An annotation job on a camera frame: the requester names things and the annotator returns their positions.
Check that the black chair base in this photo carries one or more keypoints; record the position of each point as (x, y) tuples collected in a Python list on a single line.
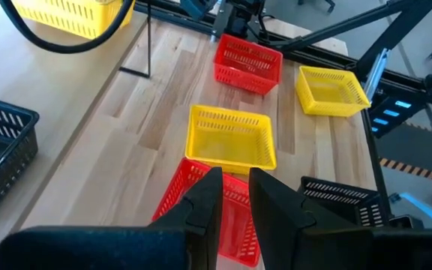
[(317, 3)]

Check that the dark grey floor mat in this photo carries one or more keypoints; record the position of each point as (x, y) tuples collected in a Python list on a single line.
[(407, 150)]

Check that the yellow plastic slotted basket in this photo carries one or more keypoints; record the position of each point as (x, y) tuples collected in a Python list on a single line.
[(69, 15), (328, 93), (231, 146)]

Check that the red plastic slotted basket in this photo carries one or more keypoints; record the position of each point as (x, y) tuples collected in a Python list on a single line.
[(248, 50), (236, 228)]

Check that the black aluminium rig frame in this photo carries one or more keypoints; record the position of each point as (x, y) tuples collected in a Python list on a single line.
[(399, 32)]

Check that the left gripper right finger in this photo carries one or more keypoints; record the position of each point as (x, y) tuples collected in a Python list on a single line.
[(294, 240)]

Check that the silver metal bracket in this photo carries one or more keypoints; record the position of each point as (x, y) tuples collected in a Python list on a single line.
[(376, 73)]

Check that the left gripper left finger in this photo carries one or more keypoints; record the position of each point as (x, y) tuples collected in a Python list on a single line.
[(204, 225)]

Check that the black device with blue lights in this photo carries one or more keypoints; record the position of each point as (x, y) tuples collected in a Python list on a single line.
[(392, 112)]

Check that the yellow black hazard tape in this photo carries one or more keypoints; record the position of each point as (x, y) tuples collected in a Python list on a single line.
[(414, 170)]

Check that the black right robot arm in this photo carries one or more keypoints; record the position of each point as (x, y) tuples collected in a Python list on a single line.
[(238, 15)]

